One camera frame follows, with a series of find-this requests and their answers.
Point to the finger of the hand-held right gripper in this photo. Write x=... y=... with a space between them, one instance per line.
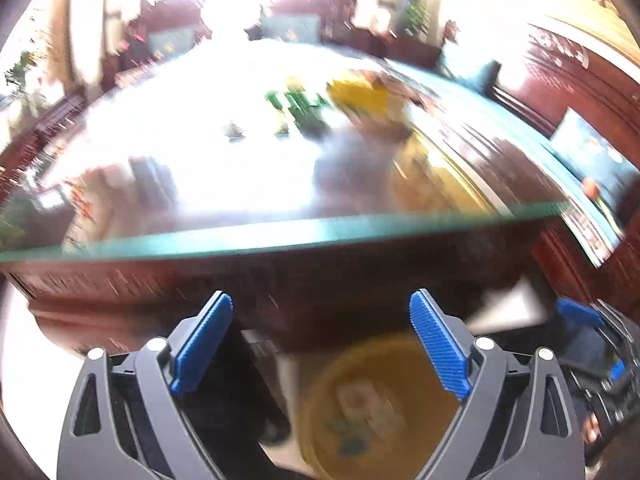
x=577 y=311

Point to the beige curtain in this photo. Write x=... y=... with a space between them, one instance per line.
x=102 y=20

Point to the yellow plastic trash bin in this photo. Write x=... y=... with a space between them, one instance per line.
x=325 y=400

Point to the yellow wrapper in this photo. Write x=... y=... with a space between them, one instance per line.
x=360 y=92

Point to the green packet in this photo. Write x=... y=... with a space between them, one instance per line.
x=297 y=102

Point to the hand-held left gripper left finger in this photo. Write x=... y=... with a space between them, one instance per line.
x=202 y=340

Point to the green potted plant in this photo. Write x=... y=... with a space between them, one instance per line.
x=20 y=72
x=414 y=17

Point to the carved wooden table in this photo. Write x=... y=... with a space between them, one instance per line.
x=200 y=272

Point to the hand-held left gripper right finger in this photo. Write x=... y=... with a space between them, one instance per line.
x=440 y=340

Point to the wooden chair teal cushion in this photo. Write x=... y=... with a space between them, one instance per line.
x=172 y=40
x=595 y=160
x=290 y=27

